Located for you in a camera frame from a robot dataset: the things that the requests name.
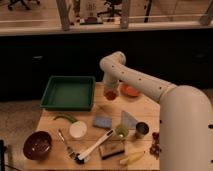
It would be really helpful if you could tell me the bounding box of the dark purple bowl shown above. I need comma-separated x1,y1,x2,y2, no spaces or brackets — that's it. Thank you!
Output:
23,131,52,160

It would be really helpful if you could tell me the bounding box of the white handled brush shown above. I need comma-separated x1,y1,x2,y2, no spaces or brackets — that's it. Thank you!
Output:
75,129,114,164

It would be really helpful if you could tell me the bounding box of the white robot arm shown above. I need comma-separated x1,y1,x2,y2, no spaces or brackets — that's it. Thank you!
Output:
100,51,213,171

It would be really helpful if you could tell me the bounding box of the green chili pepper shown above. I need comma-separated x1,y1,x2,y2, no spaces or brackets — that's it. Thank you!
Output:
53,115,78,123

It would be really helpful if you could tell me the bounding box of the metal fork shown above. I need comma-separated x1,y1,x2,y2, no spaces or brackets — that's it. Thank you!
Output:
58,129,75,158

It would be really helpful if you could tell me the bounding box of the red apple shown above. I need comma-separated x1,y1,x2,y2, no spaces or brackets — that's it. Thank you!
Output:
104,91,117,101

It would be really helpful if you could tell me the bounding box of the green plastic cup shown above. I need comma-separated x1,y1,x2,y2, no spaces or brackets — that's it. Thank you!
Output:
115,124,129,140

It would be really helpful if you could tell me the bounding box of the white paper cup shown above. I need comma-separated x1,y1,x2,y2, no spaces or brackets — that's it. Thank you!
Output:
69,121,87,140

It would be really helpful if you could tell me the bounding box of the grey folded cloth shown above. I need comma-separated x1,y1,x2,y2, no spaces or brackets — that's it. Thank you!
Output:
121,111,138,130

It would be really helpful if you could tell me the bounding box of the metal cup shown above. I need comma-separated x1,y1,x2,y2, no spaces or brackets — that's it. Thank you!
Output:
135,122,149,138

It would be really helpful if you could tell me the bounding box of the blue sponge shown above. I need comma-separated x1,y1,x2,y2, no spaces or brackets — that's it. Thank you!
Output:
93,115,112,129

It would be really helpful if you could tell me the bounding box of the dark grape bunch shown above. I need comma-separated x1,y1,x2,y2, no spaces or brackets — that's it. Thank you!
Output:
149,132,160,159

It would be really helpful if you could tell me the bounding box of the brown scrub sponge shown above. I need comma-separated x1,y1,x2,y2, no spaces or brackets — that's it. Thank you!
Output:
99,141,125,160

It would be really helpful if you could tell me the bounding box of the green plastic tray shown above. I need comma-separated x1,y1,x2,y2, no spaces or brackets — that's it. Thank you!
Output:
41,76,95,111

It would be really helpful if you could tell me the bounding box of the orange plastic bowl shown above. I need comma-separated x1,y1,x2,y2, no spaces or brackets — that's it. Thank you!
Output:
120,83,140,97

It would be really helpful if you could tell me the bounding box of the yellow banana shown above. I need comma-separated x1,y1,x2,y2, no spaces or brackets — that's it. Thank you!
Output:
119,151,145,165

